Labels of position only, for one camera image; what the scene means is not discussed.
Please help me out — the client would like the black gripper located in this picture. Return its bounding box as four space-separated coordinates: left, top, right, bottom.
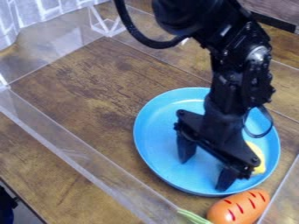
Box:
174 109 262 192

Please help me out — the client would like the yellow toy lemon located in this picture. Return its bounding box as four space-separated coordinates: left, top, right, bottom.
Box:
246 140 268 177

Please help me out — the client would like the blue oval tray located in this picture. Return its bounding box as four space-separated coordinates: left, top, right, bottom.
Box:
134 87 281 197

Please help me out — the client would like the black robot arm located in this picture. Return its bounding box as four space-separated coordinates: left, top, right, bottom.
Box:
153 0 276 191

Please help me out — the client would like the orange toy carrot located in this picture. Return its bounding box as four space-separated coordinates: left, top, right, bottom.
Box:
178 189 270 224

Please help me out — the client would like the dark object at lower left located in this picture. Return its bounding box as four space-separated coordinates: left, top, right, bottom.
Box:
0 186 18 224

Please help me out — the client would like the white patterned curtain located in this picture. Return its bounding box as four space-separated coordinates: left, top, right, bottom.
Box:
0 0 109 51

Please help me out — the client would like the black cable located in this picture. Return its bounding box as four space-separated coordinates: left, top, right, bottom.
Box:
113 0 189 50

